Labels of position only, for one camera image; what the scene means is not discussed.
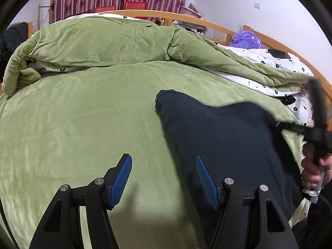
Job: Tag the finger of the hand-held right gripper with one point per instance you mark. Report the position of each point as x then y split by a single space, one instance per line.
293 129
319 103

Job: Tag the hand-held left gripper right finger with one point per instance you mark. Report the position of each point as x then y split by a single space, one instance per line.
207 184

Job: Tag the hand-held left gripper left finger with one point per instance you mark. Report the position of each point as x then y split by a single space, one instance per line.
120 181

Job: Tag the dark navy sweater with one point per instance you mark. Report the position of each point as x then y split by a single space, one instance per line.
220 134

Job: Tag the person's right hand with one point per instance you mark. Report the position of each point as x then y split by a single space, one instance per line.
308 166

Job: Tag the white star printed cloth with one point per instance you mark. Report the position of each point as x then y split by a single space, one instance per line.
299 212

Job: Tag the green plush bed blanket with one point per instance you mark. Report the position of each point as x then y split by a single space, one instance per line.
77 122

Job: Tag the person's dark pants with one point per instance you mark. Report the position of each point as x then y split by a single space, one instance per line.
316 225

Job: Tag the purple plush toy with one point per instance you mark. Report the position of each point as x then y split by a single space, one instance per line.
246 39

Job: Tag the green quilt white floral lining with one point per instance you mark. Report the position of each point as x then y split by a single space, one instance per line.
103 41

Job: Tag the red box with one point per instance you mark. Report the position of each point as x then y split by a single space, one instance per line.
134 6
104 8

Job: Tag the black clothing pile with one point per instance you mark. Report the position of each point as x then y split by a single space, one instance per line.
14 36

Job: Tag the wooden rack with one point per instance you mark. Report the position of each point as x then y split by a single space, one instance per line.
41 10

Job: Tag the white wall switch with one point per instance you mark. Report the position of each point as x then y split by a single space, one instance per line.
257 5

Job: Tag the wooden bed frame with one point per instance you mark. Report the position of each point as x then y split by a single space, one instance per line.
166 14

